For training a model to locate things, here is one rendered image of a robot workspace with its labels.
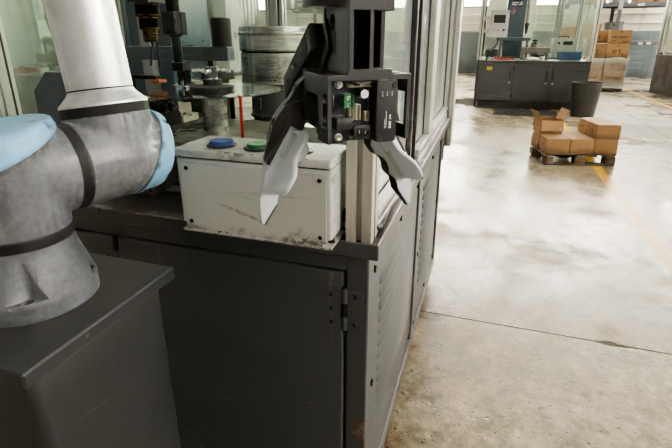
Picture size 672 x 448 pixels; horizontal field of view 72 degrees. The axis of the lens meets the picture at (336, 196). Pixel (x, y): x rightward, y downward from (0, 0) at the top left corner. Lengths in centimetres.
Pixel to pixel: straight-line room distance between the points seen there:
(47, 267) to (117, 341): 13
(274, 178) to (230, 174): 37
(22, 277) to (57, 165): 14
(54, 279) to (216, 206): 28
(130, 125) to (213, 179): 18
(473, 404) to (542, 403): 21
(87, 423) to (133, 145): 36
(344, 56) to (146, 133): 41
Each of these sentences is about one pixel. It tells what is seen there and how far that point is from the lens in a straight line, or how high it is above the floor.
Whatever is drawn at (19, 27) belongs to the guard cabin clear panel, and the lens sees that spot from 237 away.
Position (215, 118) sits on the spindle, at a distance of 119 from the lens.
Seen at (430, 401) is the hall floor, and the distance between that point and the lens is 160.
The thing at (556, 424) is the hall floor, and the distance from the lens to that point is 164.
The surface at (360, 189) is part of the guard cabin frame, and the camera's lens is 75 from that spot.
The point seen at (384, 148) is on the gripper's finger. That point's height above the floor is 97.
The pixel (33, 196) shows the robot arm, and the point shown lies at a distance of 64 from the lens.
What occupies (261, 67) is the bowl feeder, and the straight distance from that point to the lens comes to 183.
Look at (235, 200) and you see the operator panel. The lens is 79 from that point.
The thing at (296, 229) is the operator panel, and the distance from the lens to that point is 76.
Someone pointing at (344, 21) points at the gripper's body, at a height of 108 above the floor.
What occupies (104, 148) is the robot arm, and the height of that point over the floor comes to 94.
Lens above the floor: 108
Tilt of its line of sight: 19 degrees down
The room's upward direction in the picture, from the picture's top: straight up
